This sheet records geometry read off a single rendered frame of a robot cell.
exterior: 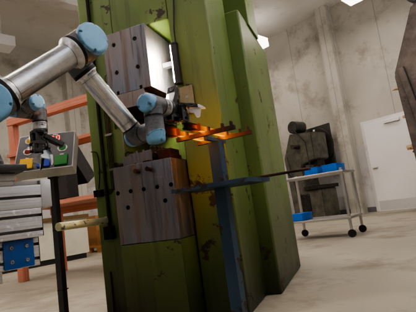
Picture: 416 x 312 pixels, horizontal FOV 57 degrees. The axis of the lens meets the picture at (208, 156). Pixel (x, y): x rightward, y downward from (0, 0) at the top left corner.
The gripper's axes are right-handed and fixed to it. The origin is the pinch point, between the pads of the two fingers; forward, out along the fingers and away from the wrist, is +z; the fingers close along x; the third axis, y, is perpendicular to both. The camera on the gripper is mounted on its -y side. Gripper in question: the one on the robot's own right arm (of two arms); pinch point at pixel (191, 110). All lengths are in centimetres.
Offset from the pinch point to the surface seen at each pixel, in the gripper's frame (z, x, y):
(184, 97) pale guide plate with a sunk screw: 44, -29, -23
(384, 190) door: 840, 1, 60
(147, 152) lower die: 29, -50, 8
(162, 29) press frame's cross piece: 55, -46, -76
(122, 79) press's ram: 27, -61, -39
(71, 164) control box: 8, -89, 9
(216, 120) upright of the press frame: 49, -12, -5
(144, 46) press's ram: 30, -44, -55
